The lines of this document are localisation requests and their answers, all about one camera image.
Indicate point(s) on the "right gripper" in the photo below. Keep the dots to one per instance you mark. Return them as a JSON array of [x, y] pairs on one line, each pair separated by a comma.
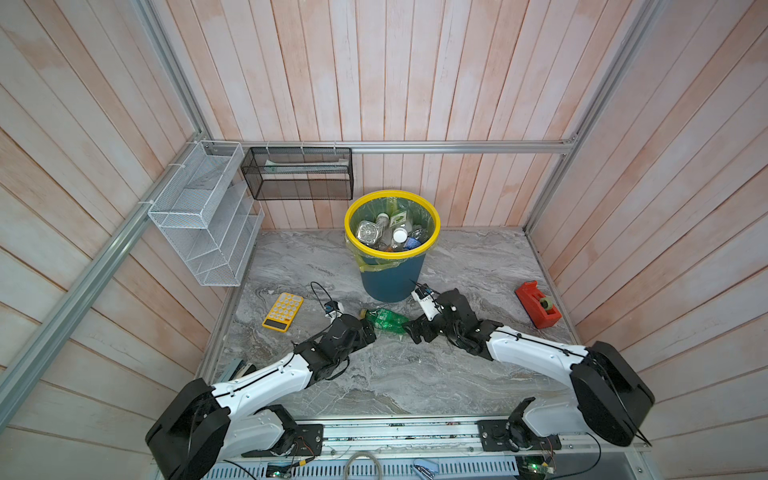
[[423, 322]]

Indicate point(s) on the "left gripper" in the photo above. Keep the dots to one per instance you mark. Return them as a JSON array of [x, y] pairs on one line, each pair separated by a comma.
[[362, 341]]

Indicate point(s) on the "green crushed bottle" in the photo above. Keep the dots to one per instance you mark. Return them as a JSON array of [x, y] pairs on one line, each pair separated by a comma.
[[385, 320]]

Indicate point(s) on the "clear bottle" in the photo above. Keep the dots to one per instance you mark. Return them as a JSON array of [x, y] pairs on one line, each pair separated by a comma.
[[368, 233]]

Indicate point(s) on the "lime label white bottle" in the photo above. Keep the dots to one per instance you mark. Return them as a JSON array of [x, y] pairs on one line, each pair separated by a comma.
[[399, 219]]

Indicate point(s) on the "white label square bottle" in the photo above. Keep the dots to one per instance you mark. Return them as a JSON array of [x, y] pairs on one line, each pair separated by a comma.
[[399, 237]]

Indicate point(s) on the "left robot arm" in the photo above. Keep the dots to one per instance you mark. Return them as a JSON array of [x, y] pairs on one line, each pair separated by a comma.
[[205, 424]]

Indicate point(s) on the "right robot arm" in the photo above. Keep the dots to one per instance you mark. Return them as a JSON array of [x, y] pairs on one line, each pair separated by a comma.
[[603, 394]]

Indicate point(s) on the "yellow bin liner bag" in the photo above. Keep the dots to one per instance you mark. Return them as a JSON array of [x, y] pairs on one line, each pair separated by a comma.
[[424, 228]]

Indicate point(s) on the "teal bin with yellow rim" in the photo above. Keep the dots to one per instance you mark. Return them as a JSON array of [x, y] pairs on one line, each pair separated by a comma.
[[393, 285]]

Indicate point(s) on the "yellow calculator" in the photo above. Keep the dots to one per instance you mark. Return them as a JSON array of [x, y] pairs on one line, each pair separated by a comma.
[[282, 314]]

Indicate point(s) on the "red tape dispenser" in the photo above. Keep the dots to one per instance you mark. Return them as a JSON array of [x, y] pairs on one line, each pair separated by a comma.
[[540, 308]]

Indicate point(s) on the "pale green flat tool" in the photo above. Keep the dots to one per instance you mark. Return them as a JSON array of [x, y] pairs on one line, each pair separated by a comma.
[[233, 370]]

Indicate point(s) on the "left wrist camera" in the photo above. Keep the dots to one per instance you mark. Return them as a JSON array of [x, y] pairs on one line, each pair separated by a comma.
[[333, 309]]

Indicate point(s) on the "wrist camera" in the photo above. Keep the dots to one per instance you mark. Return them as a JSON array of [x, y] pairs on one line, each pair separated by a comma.
[[424, 297], [333, 309]]

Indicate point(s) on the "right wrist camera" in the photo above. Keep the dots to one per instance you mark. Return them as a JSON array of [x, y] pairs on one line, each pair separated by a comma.
[[424, 297]]

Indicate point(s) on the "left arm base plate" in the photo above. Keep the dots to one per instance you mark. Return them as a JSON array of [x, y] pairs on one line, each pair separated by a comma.
[[304, 440]]

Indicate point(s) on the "aluminium front rail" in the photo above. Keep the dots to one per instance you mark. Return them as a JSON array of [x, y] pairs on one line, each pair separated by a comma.
[[432, 437]]

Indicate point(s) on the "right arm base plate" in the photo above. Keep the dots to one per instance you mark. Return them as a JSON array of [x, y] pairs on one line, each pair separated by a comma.
[[504, 435]]

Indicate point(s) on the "white wire mesh shelf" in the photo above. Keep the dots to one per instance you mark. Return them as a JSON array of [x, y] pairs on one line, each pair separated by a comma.
[[207, 213]]

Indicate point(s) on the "black wire mesh basket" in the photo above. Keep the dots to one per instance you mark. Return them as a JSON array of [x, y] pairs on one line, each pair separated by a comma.
[[299, 173]]

